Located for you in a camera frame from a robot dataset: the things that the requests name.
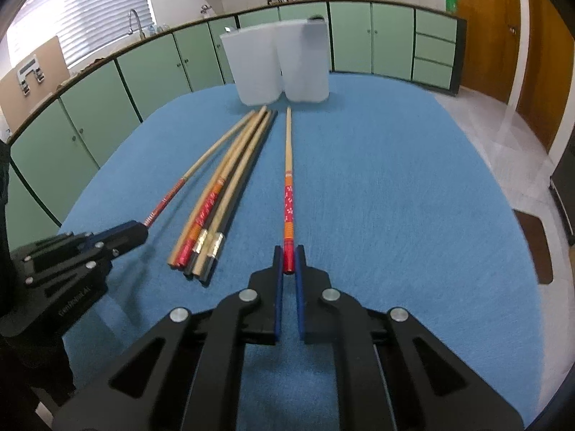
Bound brown wooden stool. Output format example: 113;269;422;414
513;209;554;286

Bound white plastic utensil holder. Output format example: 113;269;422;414
220;24;285;106
275;18;330;103

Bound green base cabinets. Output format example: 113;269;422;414
0;0;468;252

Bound brown cardboard sheet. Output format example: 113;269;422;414
0;36;70;126

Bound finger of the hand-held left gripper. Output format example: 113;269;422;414
24;258;113;299
58;221;150;256

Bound white plastic bracket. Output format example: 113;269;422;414
15;56;46;95

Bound thin chopstick red striped handle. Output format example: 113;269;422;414
144;111;256;227

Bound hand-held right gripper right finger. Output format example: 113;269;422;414
294;245;524;431

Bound wooden chopstick orange red handle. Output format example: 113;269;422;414
167;107;268;267

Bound black glass cabinet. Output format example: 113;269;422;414
549;144;575;247

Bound blue table mat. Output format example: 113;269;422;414
56;72;546;431

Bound dark wooden countertop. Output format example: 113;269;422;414
6;0;468;142

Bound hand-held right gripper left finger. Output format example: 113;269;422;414
51;245;285;431

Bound wooden door with handle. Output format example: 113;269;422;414
451;0;524;104

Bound white window blinds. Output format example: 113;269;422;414
6;0;156;70

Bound dark chopstick silver band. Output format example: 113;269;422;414
198;112;277;288
185;110;275;278

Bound plain wooden door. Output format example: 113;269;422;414
514;0;575;153

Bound wooden chopstick red floral handle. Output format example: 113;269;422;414
176;108;271;268
282;107;298;275

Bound metal sink faucet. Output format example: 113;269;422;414
127;9;144;39

